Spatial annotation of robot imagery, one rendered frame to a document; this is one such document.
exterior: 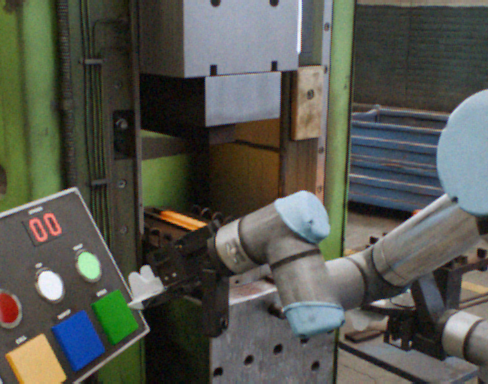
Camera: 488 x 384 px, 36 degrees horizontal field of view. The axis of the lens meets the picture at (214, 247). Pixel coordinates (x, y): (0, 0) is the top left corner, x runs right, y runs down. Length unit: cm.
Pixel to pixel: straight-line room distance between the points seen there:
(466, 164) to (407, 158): 465
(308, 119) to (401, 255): 86
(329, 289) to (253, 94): 63
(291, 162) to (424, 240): 89
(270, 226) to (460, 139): 36
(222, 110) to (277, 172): 40
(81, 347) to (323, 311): 38
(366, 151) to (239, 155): 361
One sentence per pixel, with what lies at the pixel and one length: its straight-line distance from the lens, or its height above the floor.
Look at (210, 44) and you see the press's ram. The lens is 146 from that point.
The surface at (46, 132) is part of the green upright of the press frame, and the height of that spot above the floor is 127.
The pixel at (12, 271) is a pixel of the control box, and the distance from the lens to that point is 112.
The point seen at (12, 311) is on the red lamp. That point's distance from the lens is 109.
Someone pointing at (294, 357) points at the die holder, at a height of 73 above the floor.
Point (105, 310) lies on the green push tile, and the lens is 122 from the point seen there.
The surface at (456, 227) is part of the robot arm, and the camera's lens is 96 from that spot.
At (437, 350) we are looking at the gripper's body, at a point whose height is 94.
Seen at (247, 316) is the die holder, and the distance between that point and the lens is 157.
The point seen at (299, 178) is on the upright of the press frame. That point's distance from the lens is 187.
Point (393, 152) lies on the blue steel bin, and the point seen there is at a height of 50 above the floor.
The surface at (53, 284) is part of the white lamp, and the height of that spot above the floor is 109.
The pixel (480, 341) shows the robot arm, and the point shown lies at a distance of 124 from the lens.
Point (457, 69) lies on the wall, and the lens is 989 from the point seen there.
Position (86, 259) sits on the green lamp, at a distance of 123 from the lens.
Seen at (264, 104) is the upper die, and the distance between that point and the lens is 156.
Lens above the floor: 150
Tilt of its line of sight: 18 degrees down
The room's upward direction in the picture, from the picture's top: straight up
